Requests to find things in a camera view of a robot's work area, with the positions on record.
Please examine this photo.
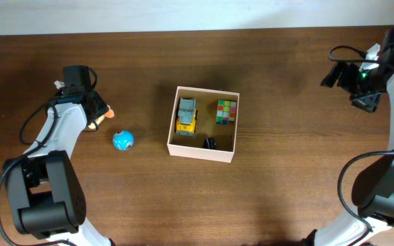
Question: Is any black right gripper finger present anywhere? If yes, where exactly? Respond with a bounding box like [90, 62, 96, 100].
[350, 93, 382, 113]
[320, 63, 343, 88]

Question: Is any yellow plush toy animal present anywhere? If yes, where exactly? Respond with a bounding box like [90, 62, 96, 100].
[88, 108, 114, 131]

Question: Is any blue toy ball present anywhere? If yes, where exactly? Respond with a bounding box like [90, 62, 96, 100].
[112, 130, 135, 151]

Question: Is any yellow grey toy truck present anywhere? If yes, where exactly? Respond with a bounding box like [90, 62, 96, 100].
[175, 98, 198, 137]

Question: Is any multicoloured puzzle cube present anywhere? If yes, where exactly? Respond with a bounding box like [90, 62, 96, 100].
[215, 100, 237, 126]

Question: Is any black round cap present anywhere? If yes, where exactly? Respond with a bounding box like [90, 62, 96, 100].
[202, 137, 217, 150]

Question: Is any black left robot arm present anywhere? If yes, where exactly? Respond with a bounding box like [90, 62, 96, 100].
[0, 87, 114, 245]

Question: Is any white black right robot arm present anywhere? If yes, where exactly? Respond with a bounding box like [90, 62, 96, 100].
[301, 42, 394, 245]

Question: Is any white cardboard box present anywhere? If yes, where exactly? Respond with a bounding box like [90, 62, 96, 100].
[167, 86, 240, 163]

